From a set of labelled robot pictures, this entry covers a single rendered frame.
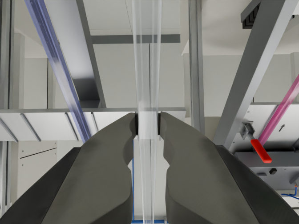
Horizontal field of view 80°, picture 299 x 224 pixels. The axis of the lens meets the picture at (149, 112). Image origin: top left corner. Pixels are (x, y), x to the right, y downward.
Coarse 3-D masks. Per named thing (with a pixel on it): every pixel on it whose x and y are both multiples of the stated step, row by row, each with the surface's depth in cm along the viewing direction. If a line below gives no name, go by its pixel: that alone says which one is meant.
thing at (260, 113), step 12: (252, 108) 40; (264, 108) 40; (276, 108) 40; (288, 108) 40; (252, 120) 43; (264, 120) 43; (288, 120) 43; (276, 132) 46; (288, 132) 46; (240, 144) 49; (264, 144) 49; (276, 144) 49; (288, 144) 49
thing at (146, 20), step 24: (144, 0) 8; (144, 24) 8; (144, 48) 9; (144, 72) 10; (144, 96) 11; (144, 120) 12; (144, 144) 14; (144, 168) 16; (144, 192) 18; (144, 216) 22
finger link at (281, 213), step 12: (228, 156) 8; (228, 168) 7; (240, 168) 7; (240, 180) 7; (252, 180) 7; (252, 192) 6; (264, 192) 6; (276, 192) 6; (252, 204) 6; (264, 204) 6; (276, 204) 6; (288, 204) 6; (264, 216) 6; (276, 216) 6; (288, 216) 6
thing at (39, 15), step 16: (32, 0) 17; (32, 16) 18; (48, 16) 19; (48, 32) 19; (48, 48) 20; (64, 64) 22; (64, 80) 23; (64, 96) 25; (80, 112) 27; (80, 128) 29
